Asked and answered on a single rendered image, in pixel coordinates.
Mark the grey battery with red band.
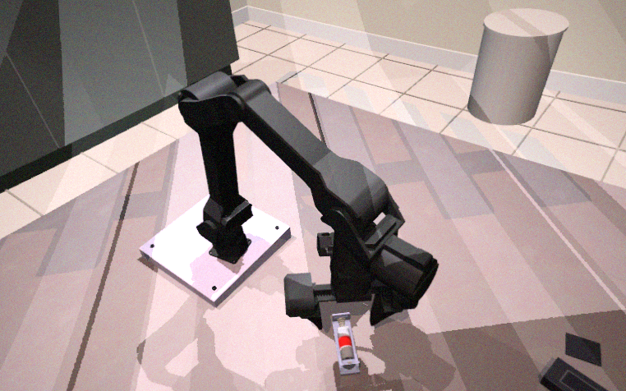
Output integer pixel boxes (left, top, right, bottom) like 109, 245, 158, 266
337, 326, 355, 362

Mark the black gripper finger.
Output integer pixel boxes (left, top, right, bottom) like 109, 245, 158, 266
370, 293, 403, 326
300, 303, 322, 329

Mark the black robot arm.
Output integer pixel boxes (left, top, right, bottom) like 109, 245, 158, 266
177, 71, 439, 302

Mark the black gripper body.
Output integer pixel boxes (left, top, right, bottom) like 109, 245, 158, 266
284, 257, 418, 318

